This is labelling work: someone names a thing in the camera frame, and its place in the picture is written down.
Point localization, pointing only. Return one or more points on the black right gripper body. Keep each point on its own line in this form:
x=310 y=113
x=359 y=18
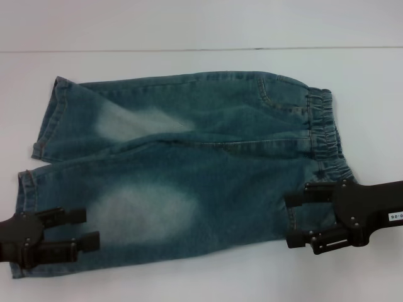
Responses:
x=362 y=207

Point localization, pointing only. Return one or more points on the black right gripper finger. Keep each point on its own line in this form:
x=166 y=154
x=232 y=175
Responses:
x=315 y=195
x=327 y=240

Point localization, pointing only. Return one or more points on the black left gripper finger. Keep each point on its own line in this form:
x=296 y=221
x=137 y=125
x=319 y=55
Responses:
x=63 y=216
x=56 y=250

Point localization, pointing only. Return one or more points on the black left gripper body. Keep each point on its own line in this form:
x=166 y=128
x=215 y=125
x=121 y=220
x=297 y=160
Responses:
x=22 y=229

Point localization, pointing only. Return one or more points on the blue denim shorts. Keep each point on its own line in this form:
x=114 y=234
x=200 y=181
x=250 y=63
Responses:
x=189 y=173

